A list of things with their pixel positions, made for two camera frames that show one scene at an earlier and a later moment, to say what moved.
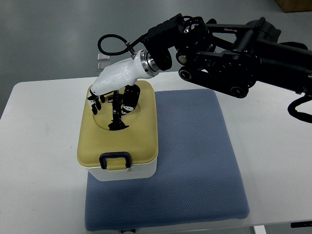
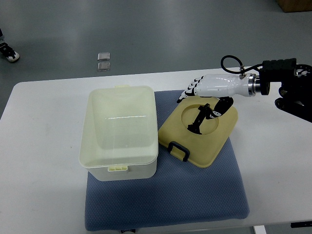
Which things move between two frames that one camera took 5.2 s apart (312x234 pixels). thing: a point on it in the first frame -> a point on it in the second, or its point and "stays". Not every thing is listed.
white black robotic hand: (123, 74) -> (223, 86)
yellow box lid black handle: (119, 149) -> (191, 135)
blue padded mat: (196, 180) stays
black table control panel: (301, 224) stays
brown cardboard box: (295, 6) stays
